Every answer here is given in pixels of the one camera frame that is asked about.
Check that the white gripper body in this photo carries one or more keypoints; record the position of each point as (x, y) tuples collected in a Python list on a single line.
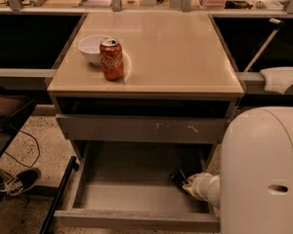
[(197, 186)]

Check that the black rxbar chocolate bar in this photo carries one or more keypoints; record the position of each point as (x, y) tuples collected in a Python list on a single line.
[(179, 178)]

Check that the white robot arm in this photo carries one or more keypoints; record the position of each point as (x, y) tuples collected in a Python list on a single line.
[(254, 189)]

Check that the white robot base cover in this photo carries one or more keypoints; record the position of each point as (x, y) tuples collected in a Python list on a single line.
[(278, 79)]

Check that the open grey lower drawer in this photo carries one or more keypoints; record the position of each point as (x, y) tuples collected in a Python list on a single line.
[(127, 185)]

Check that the grey drawer cabinet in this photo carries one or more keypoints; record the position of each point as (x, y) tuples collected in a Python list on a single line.
[(174, 66)]

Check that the grey middle drawer front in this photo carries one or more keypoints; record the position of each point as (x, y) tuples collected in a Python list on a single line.
[(142, 129)]

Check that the red coca-cola can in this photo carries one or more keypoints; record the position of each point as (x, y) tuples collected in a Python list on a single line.
[(111, 58)]

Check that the white ceramic bowl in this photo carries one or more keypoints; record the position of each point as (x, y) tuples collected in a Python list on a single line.
[(89, 47)]

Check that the black sneaker white laces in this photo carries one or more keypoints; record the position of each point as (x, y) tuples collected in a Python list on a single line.
[(22, 182)]

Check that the dark office chair seat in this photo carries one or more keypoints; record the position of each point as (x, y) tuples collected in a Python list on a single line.
[(14, 111)]

